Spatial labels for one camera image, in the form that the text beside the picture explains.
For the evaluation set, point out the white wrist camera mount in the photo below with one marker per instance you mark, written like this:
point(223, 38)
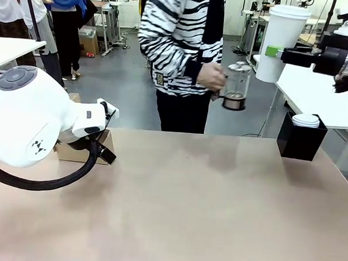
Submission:
point(111, 110)
point(347, 22)

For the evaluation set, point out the white table with black pole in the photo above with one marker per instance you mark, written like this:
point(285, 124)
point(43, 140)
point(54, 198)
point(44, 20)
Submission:
point(10, 52)

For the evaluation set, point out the glass French press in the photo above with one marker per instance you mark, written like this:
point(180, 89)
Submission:
point(236, 87)

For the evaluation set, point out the long-haired person white top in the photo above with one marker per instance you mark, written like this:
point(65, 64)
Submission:
point(7, 8)

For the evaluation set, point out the clear plastic storage bin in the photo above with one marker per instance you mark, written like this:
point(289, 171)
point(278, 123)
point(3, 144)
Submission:
point(87, 32)

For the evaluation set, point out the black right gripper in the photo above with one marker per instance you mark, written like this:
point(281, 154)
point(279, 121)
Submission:
point(332, 57)

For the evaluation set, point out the stack of white cups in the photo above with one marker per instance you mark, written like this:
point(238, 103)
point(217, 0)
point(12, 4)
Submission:
point(306, 120)

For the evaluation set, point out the person in zebra hoodie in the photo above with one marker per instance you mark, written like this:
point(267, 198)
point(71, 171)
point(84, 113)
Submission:
point(180, 33)

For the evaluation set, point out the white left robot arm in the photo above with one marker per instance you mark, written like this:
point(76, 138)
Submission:
point(29, 121)

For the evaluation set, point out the brown cardboard cup carrier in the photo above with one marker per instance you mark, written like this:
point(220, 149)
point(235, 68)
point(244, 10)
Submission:
point(72, 155)

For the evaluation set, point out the white background workbench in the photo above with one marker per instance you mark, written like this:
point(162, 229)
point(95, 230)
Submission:
point(254, 23)

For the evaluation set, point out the person in blue top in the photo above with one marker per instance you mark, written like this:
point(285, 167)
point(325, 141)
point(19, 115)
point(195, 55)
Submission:
point(65, 26)

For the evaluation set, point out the white paper cup with lid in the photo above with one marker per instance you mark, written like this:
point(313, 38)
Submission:
point(281, 33)

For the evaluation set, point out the person's right forearm zebra sleeve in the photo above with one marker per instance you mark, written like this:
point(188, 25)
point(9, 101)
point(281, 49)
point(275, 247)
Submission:
point(173, 50)

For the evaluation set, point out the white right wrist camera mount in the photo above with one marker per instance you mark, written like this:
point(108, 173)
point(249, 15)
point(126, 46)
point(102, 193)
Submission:
point(347, 22)

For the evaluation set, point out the person's right hand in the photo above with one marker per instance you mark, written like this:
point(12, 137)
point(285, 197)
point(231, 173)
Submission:
point(211, 78)

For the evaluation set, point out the large white table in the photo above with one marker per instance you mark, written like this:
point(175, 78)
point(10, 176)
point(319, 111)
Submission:
point(317, 98)

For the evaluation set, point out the black stand pole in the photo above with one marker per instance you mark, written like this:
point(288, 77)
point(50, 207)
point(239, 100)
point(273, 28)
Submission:
point(328, 15)
point(35, 27)

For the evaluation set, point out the black square cup holder box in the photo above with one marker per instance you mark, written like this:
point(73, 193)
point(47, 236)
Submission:
point(301, 141)

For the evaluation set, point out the metal frame workbench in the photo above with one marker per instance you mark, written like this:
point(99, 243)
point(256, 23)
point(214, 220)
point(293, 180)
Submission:
point(107, 20)

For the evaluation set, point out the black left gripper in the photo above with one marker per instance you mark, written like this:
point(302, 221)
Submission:
point(80, 141)

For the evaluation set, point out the brown cardboard box red label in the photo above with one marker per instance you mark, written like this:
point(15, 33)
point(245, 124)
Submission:
point(89, 47)

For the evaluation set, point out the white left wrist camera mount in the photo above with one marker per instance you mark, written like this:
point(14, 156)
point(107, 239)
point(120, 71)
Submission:
point(111, 110)

